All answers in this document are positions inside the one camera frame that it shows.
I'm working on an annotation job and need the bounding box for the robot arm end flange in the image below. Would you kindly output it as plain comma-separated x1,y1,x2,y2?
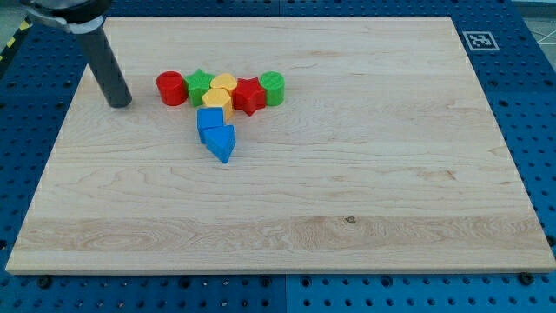
20,0,113,35

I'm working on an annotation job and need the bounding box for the yellow hexagon block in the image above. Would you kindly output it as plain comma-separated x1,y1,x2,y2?
202,89,234,122

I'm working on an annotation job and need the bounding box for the wooden board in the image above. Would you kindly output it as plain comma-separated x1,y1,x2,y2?
6,17,555,275

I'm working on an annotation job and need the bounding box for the blue triangle block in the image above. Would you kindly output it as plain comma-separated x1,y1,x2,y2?
203,125,235,163

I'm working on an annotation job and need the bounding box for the red star block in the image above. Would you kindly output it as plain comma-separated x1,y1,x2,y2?
232,77,266,116

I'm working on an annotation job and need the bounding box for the green cylinder block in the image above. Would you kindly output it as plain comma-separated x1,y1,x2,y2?
259,71,285,106

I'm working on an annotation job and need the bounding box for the blue cube block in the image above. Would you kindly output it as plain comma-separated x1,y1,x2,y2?
196,108,225,143

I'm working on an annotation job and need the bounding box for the yellow heart block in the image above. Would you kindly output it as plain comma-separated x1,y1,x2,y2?
210,73,237,95

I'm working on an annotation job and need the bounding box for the green star block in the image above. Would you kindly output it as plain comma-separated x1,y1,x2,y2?
184,69,215,107

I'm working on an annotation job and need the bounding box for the red cylinder block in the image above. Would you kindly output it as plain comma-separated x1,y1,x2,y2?
156,71,188,106

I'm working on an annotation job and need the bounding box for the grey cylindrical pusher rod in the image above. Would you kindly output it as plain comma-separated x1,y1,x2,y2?
76,26,132,109

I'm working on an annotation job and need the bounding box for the white fiducial marker tag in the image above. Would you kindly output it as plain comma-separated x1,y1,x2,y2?
462,30,500,51

